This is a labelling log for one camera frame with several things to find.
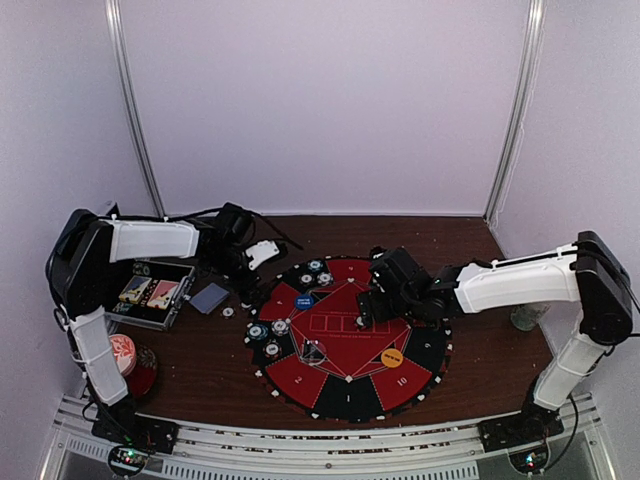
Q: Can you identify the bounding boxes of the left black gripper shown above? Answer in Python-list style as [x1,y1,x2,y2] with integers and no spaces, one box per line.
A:
[206,243,271,305]

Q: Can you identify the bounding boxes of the blue playing card deck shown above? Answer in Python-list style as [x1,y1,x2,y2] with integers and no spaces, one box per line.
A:
[189,283,229,314]

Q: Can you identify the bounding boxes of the red black chip stack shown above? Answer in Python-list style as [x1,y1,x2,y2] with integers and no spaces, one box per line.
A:
[221,307,235,319]

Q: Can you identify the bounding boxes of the orange big blind button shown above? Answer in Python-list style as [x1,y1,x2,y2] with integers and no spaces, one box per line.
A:
[380,348,404,369]

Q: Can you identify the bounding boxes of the white chips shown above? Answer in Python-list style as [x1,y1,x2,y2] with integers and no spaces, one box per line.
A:
[271,319,290,337]
[317,272,333,286]

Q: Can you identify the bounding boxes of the green chips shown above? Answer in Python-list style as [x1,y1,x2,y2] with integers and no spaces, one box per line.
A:
[247,324,269,341]
[307,259,323,272]

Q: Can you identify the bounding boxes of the red black chips seat five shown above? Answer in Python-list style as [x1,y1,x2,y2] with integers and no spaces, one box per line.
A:
[299,274,314,285]

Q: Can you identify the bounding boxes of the blue small blind button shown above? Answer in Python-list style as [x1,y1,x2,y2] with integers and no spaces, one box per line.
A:
[294,294,315,311]

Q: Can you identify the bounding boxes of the red black chips seat three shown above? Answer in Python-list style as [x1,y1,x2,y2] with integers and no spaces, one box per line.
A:
[263,341,282,359]

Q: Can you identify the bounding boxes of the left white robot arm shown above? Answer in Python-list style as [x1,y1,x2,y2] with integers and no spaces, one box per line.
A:
[45,203,256,406]

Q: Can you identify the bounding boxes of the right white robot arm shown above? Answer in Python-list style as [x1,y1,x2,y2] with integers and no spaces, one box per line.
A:
[356,231,638,442]

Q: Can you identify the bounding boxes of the red gold card box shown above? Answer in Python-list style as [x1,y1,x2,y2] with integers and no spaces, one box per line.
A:
[146,280,179,310]

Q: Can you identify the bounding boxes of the aluminium poker case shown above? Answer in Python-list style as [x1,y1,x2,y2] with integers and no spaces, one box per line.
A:
[94,201,197,333]

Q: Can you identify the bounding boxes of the black gold card box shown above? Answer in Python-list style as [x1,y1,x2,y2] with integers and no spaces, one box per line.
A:
[118,275,152,304]

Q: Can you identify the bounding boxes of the round red black poker mat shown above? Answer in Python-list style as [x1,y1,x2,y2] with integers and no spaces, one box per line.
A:
[244,256,453,423]

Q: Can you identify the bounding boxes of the patterned paper cup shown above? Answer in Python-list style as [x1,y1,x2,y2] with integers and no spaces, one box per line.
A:
[510,302,551,332]

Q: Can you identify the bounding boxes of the red floral round tin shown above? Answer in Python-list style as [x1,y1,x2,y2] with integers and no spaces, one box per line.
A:
[110,334,137,377]

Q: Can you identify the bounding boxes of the dark red round lid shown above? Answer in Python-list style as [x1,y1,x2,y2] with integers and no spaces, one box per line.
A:
[125,344,158,399]

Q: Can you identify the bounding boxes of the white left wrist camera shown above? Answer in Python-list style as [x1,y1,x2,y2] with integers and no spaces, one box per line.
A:
[244,240,286,271]

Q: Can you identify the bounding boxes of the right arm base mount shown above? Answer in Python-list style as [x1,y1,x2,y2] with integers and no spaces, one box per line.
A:
[478,414,564,453]

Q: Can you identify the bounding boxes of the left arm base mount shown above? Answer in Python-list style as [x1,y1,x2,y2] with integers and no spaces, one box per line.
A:
[91,394,179,454]

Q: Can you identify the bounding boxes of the front aluminium rail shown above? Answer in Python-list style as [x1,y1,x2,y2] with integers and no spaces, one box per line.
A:
[35,394,622,479]

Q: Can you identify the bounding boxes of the left aluminium frame post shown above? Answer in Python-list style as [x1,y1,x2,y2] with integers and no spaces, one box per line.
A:
[104,0,166,218]

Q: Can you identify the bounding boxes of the aluminium frame post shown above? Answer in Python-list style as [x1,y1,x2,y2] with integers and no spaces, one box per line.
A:
[483,0,547,227]
[104,0,166,218]

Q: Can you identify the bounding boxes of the right aluminium frame post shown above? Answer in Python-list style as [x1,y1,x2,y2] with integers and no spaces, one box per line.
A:
[483,0,547,227]

